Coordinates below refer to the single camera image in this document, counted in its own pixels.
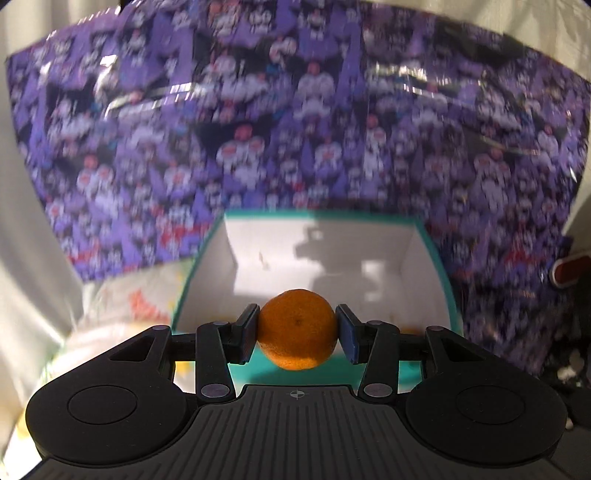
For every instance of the white curtain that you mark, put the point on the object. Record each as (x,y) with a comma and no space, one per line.
(37,258)

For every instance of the orange tangerine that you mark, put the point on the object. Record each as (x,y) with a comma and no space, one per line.
(298,328)

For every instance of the red and white object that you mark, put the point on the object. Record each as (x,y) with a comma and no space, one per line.
(572,272)

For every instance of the yellow lemon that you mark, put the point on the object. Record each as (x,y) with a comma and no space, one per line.
(182,368)

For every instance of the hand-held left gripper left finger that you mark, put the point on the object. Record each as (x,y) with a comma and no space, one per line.
(248,332)

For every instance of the teal cardboard box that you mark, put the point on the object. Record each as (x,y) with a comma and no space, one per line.
(323,258)

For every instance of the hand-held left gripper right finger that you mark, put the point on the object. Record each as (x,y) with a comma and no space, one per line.
(347,334)

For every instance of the purple cartoon printed sheet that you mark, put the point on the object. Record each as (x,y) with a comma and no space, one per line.
(295,138)

